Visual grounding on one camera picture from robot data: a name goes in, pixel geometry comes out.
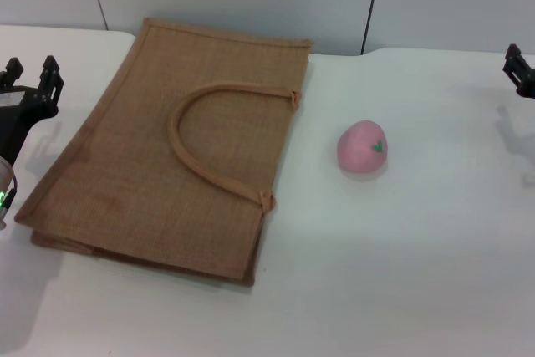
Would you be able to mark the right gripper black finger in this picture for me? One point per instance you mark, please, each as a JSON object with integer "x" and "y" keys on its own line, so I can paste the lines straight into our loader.
{"x": 521, "y": 74}

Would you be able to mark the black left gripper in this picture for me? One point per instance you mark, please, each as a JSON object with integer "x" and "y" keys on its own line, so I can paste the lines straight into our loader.
{"x": 21, "y": 114}

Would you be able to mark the brown jute handbag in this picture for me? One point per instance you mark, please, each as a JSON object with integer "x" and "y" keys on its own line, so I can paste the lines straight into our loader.
{"x": 125, "y": 156}

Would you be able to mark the pink toy peach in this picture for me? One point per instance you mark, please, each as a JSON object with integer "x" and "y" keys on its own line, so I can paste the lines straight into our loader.
{"x": 359, "y": 150}

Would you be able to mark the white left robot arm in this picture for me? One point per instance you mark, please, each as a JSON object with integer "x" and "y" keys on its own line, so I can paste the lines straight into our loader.
{"x": 4, "y": 173}

